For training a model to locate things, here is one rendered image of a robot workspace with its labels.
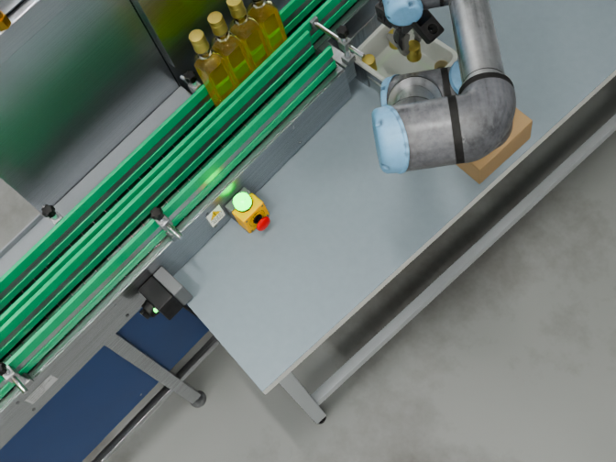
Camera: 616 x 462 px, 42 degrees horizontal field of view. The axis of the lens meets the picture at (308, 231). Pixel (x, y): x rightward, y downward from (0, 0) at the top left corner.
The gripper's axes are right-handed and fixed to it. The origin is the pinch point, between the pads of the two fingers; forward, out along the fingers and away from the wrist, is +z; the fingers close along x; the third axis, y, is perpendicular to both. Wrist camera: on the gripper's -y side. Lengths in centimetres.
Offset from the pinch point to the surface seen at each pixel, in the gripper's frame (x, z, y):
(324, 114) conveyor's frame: 21.9, 12.8, 11.4
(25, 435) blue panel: 129, 24, 14
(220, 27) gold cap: 32.2, -22.4, 25.6
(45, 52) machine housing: 63, -34, 42
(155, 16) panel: 39, -24, 39
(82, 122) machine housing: 66, -11, 42
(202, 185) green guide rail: 58, -1, 14
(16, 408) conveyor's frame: 123, 8, 12
